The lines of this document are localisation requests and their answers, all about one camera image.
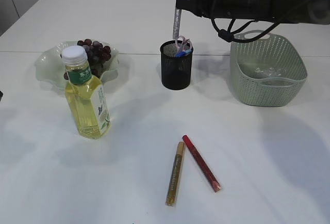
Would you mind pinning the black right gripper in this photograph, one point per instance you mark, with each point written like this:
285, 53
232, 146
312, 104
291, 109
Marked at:
227, 9

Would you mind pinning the silver glitter pen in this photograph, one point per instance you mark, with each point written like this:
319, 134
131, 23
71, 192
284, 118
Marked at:
176, 23

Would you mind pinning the pink safety scissors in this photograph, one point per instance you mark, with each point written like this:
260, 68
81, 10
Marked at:
182, 44

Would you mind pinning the blue safety scissors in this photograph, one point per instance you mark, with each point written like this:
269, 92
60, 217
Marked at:
185, 54

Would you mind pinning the yellow tea plastic bottle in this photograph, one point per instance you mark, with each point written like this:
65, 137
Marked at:
85, 94

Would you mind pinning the clear plastic sheet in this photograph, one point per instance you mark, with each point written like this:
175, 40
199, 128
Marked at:
267, 72

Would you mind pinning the purple artificial grape bunch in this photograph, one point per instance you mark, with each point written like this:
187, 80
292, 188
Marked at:
95, 53

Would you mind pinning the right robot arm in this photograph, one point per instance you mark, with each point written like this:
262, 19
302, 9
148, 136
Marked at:
285, 11

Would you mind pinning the black mesh pen holder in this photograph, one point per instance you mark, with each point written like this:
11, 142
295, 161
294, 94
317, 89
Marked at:
175, 70

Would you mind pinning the green plastic woven basket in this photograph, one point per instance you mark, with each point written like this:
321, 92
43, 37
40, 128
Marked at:
274, 51

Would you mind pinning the red glitter pen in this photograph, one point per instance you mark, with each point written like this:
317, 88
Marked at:
202, 164

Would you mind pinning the gold glitter pen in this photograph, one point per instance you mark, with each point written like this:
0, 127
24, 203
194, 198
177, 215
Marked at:
175, 175

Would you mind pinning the green wavy glass bowl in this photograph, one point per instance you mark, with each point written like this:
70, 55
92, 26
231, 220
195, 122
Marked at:
50, 68

